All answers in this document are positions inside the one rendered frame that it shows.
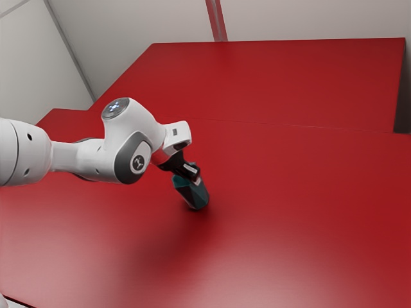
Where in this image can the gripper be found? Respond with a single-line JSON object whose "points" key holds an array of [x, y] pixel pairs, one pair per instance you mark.
{"points": [[173, 164]]}

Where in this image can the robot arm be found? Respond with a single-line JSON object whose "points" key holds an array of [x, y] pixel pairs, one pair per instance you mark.
{"points": [[96, 154]]}

